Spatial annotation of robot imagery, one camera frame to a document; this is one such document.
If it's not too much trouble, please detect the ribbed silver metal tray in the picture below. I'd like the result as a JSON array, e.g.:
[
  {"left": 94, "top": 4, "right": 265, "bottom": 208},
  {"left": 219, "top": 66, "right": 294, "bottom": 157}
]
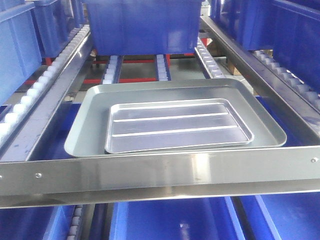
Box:
[{"left": 104, "top": 98, "right": 255, "bottom": 154}]

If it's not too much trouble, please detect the large grey flat tray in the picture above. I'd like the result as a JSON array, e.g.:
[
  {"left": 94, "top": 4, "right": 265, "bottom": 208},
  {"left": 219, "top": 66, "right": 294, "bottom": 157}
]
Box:
[{"left": 64, "top": 78, "right": 287, "bottom": 158}]

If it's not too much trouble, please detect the right shelf front steel bar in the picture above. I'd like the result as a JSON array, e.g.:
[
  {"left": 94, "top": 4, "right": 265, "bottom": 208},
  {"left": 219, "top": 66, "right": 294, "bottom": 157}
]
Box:
[{"left": 0, "top": 146, "right": 320, "bottom": 208}]

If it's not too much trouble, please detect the right shelf left roller track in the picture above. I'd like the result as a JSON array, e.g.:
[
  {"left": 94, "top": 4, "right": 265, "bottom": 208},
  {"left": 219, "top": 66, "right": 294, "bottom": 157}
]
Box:
[{"left": 0, "top": 24, "right": 90, "bottom": 145}]

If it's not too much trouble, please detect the shelf roller track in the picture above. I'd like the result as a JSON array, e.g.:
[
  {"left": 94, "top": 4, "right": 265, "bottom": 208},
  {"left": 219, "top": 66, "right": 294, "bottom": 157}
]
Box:
[
  {"left": 0, "top": 24, "right": 90, "bottom": 145},
  {"left": 252, "top": 50, "right": 320, "bottom": 111}
]

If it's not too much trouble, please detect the blue bin left shelf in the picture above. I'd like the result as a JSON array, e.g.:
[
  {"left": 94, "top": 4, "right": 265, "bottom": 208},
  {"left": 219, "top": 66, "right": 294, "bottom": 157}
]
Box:
[{"left": 0, "top": 0, "right": 85, "bottom": 103}]

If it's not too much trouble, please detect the blue bin shelf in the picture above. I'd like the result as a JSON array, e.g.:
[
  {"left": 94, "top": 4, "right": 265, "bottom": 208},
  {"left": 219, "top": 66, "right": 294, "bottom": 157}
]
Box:
[
  {"left": 0, "top": 0, "right": 85, "bottom": 103},
  {"left": 210, "top": 0, "right": 320, "bottom": 88}
]

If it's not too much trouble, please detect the blue bin right shelf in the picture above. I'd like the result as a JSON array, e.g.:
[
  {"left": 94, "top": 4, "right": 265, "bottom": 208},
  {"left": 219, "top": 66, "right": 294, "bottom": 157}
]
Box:
[{"left": 210, "top": 0, "right": 320, "bottom": 88}]

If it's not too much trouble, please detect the large blue bin centre back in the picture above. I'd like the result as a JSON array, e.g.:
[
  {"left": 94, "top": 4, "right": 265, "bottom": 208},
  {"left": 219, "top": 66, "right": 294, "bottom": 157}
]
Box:
[{"left": 83, "top": 0, "right": 202, "bottom": 56}]

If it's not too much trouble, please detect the blue bin below centre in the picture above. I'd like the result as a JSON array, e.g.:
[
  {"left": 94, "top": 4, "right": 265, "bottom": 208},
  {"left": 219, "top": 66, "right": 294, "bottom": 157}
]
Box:
[{"left": 109, "top": 197, "right": 245, "bottom": 240}]

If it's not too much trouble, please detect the red floor frame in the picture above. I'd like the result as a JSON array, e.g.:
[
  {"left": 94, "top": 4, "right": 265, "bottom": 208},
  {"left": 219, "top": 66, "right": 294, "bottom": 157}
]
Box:
[{"left": 22, "top": 56, "right": 161, "bottom": 86}]

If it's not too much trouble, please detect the right shelf left steel rail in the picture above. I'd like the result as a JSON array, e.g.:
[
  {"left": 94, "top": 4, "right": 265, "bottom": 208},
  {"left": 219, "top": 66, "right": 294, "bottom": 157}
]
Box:
[{"left": 0, "top": 32, "right": 93, "bottom": 163}]

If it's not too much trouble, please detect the shelf steel rail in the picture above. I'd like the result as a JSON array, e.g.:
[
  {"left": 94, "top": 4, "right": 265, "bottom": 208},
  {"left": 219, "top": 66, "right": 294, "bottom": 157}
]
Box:
[
  {"left": 0, "top": 32, "right": 93, "bottom": 163},
  {"left": 200, "top": 16, "right": 320, "bottom": 145}
]

